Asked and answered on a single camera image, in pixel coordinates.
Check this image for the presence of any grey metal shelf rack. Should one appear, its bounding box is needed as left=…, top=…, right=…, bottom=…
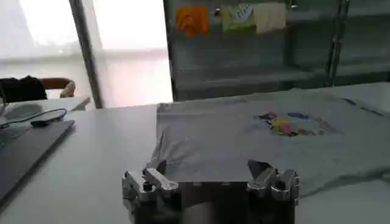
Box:
left=163, top=0, right=339, bottom=102
left=324, top=0, right=390, bottom=88

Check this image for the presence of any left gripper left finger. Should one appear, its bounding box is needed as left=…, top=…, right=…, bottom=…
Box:
left=121, top=159, right=180, bottom=209

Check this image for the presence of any black dongle cable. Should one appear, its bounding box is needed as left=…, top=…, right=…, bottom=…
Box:
left=0, top=107, right=68, bottom=129

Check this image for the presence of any small black dongle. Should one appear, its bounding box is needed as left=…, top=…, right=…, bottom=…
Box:
left=30, top=119, right=50, bottom=128

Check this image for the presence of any brown wooden chair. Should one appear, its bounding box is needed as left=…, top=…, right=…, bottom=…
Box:
left=39, top=77, right=77, bottom=99

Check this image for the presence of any grey computer mouse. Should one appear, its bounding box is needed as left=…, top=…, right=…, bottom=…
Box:
left=2, top=103, right=43, bottom=121

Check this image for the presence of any grey printed T-shirt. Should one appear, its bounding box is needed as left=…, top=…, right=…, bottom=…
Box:
left=146, top=87, right=390, bottom=197

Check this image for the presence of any dark window frame post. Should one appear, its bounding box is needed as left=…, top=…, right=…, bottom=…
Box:
left=68, top=0, right=105, bottom=110

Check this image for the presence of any black jacket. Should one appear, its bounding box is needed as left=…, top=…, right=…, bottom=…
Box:
left=0, top=75, right=48, bottom=103

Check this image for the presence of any dark grey laptop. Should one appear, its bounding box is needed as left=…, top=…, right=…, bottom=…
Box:
left=0, top=119, right=76, bottom=208

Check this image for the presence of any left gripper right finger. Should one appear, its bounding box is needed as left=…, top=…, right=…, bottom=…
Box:
left=246, top=159, right=302, bottom=205

